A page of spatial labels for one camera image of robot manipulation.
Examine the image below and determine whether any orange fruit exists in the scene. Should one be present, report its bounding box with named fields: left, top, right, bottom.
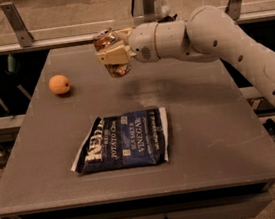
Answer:
left=48, top=74, right=71, bottom=95

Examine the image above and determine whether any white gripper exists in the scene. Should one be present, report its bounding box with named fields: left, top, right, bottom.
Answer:
left=95, top=22, right=159, bottom=65

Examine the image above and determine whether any left metal bracket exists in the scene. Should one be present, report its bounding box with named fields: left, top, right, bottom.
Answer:
left=0, top=1, right=34, bottom=48

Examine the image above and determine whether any metal rail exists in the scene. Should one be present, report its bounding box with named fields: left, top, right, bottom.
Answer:
left=0, top=10, right=275, bottom=55

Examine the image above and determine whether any blue potato chips bag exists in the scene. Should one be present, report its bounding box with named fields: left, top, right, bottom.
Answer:
left=71, top=107, right=169, bottom=174

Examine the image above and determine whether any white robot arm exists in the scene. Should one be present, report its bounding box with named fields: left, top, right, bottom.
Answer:
left=93, top=5, right=275, bottom=107

